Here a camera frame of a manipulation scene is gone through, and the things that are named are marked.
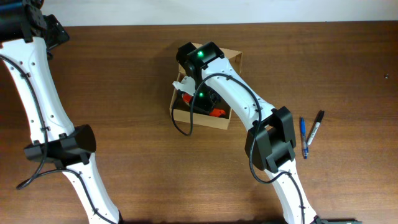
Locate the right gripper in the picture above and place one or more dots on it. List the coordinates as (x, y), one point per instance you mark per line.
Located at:
(206, 105)

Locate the brown cardboard box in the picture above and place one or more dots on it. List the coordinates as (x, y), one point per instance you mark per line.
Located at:
(180, 109)

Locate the orange utility knife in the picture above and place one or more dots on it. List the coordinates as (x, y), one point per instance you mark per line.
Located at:
(222, 115)

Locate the blue ballpoint pen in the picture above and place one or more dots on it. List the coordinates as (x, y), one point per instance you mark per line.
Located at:
(303, 136)

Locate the black white marker pen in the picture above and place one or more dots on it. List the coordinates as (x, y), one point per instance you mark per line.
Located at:
(316, 126)

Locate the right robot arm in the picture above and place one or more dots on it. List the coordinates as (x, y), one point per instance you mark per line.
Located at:
(270, 142)

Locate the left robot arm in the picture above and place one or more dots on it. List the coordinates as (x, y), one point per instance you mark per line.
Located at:
(27, 36)

